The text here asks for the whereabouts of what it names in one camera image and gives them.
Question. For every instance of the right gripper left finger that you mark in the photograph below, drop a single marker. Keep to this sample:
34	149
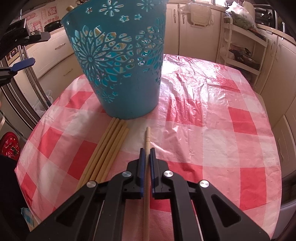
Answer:
134	186

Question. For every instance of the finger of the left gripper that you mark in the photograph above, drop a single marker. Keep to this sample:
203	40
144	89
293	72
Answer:
23	64
37	36

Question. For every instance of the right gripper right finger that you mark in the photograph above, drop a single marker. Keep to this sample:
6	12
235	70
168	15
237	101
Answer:
159	189

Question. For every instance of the wooden chopstick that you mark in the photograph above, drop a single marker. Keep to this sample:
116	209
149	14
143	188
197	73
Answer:
94	154
146	185
112	154
106	150
100	151

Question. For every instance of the black frying pan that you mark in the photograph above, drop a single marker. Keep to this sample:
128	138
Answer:
50	27

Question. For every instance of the red white checkered tablecloth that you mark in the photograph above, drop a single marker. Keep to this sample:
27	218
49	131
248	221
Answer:
208	124

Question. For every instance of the red floral bag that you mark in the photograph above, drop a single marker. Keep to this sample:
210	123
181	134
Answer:
9	146

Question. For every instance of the teal perforated plastic basket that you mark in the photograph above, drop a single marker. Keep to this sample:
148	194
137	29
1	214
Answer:
119	46

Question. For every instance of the white tiered storage rack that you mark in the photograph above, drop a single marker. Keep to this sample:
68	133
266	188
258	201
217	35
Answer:
241	49

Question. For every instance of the white hanging bag holder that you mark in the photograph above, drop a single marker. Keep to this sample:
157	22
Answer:
200	15

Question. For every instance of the white plastic bag of greens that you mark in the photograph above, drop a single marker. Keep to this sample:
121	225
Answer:
240	16

